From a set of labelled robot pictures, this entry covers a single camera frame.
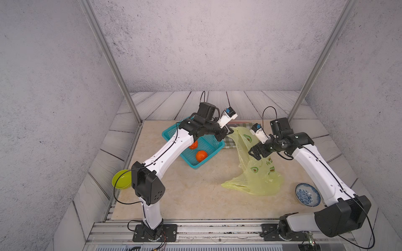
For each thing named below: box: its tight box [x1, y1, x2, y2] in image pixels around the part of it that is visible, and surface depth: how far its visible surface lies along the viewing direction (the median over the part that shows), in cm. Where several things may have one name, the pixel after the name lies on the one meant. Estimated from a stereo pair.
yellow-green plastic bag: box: [221, 126, 284, 197], surface depth 79 cm
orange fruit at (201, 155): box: [195, 150, 208, 163], surface depth 96 cm
